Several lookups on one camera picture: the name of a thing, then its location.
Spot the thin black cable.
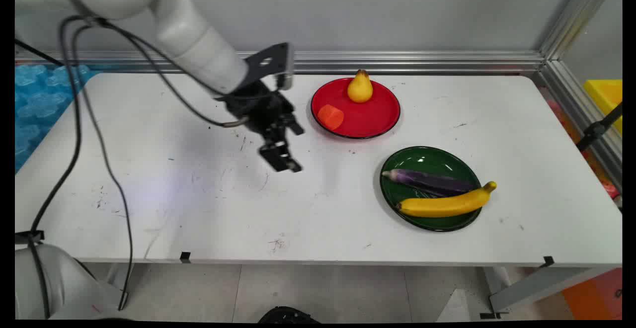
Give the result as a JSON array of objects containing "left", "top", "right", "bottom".
[{"left": 71, "top": 24, "right": 135, "bottom": 312}]

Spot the blue bubble wrap sheet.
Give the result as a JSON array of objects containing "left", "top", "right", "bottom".
[{"left": 15, "top": 64, "right": 103, "bottom": 172}]

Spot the black cable strap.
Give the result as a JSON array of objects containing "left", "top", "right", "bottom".
[{"left": 15, "top": 230, "right": 46, "bottom": 245}]

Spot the small red object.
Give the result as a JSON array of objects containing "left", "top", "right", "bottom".
[{"left": 598, "top": 178, "right": 620, "bottom": 200}]

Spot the purple toy eggplant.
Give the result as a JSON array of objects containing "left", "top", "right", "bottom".
[{"left": 382, "top": 168, "right": 480, "bottom": 198}]

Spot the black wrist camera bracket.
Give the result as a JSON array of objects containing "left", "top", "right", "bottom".
[{"left": 244, "top": 43, "right": 295, "bottom": 91}]

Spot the orange toy carrot piece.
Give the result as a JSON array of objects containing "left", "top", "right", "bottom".
[{"left": 318, "top": 104, "right": 345, "bottom": 131}]

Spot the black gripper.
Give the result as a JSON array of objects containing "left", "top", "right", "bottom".
[{"left": 215, "top": 80, "right": 305, "bottom": 173}]

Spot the black round floor object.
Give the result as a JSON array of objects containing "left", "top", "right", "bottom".
[{"left": 258, "top": 306, "right": 321, "bottom": 324}]

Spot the red round plate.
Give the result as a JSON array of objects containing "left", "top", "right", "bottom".
[{"left": 311, "top": 77, "right": 401, "bottom": 140}]

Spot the short aluminium frame rail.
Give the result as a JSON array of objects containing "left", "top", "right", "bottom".
[{"left": 539, "top": 60, "right": 623, "bottom": 192}]

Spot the yellow plastic box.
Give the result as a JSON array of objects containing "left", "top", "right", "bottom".
[{"left": 583, "top": 79, "right": 623, "bottom": 135}]

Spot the long aluminium frame rail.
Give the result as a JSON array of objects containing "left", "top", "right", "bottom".
[{"left": 15, "top": 50, "right": 547, "bottom": 76}]

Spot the aluminium frame post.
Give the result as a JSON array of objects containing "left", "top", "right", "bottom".
[{"left": 539, "top": 0, "right": 622, "bottom": 61}]

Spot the green round plate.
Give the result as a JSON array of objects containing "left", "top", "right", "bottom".
[{"left": 380, "top": 146, "right": 483, "bottom": 232}]

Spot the grey table leg beam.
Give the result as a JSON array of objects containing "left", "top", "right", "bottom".
[{"left": 488, "top": 266, "right": 611, "bottom": 315}]

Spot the black cable with silver plug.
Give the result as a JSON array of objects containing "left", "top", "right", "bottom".
[{"left": 97, "top": 19, "right": 249, "bottom": 129}]

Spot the thick black cable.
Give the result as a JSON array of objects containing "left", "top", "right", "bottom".
[{"left": 27, "top": 16, "right": 100, "bottom": 320}]

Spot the yellow toy banana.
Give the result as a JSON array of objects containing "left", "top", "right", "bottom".
[{"left": 396, "top": 181, "right": 497, "bottom": 218}]

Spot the yellow toy pear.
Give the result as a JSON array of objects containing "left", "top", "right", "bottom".
[{"left": 347, "top": 69, "right": 374, "bottom": 104}]

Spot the orange floor panel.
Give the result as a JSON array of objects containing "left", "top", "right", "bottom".
[{"left": 561, "top": 268, "right": 623, "bottom": 321}]

